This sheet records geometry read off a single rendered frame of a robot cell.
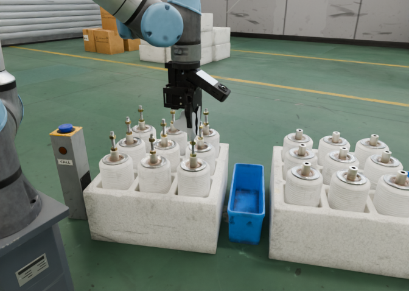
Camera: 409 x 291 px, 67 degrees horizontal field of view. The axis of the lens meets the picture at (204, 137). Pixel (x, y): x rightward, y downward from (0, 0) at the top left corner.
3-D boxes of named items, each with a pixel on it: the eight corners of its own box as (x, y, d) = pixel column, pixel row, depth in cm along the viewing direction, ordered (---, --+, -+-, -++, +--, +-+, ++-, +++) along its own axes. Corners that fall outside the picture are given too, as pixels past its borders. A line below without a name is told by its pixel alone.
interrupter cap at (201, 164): (174, 168, 87) (174, 166, 87) (188, 157, 93) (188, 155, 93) (198, 175, 83) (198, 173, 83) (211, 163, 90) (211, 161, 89)
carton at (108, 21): (130, 28, 435) (128, 5, 422) (117, 30, 416) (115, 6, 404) (115, 28, 449) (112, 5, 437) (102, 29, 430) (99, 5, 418)
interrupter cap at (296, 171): (321, 182, 80) (322, 180, 80) (291, 179, 81) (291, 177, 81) (318, 168, 87) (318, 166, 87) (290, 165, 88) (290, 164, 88)
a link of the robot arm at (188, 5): (160, -7, 72) (194, -7, 75) (162, 42, 76) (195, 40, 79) (170, -8, 65) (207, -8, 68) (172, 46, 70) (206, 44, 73)
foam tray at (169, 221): (215, 254, 90) (216, 204, 83) (91, 240, 96) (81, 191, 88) (227, 183, 125) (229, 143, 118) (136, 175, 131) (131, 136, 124)
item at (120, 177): (142, 211, 98) (136, 161, 90) (111, 222, 93) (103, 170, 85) (131, 196, 105) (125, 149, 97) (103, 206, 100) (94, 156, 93)
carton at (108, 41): (124, 52, 435) (122, 30, 422) (111, 54, 417) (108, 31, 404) (110, 50, 450) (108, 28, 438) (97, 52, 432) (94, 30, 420)
